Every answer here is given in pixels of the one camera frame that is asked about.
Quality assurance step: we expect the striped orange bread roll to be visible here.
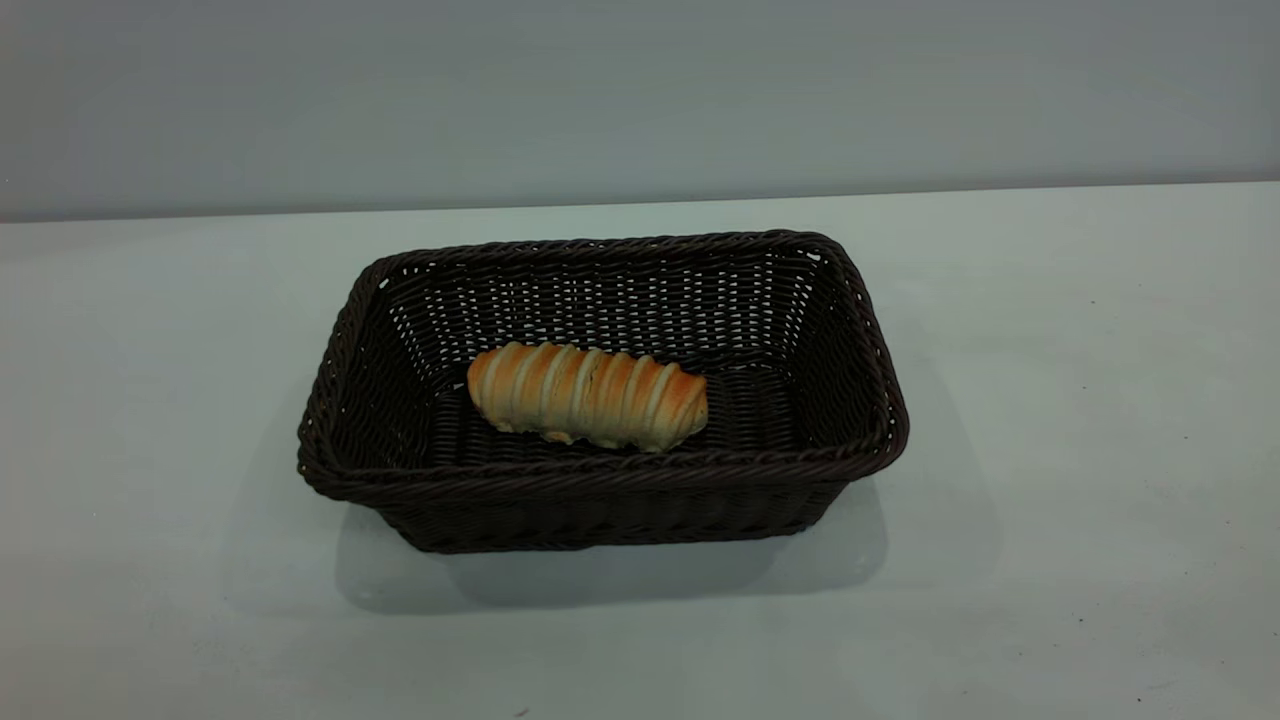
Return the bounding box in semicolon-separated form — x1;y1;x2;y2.
467;341;711;453

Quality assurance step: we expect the dark brown wicker basket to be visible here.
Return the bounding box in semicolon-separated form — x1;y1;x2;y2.
296;230;911;554

